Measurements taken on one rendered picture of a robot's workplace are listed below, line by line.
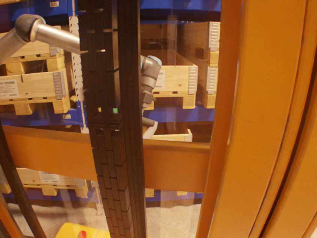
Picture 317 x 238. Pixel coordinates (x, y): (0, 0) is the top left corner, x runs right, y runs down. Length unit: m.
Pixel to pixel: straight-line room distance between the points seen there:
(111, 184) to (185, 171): 0.14
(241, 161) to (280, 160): 0.03
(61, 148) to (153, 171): 0.16
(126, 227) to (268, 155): 0.18
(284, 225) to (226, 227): 0.06
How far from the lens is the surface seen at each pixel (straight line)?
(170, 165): 0.33
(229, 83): 0.26
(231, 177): 0.19
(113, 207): 0.25
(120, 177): 0.22
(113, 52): 0.17
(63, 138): 0.37
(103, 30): 0.17
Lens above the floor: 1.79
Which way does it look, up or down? 24 degrees down
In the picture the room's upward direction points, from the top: straight up
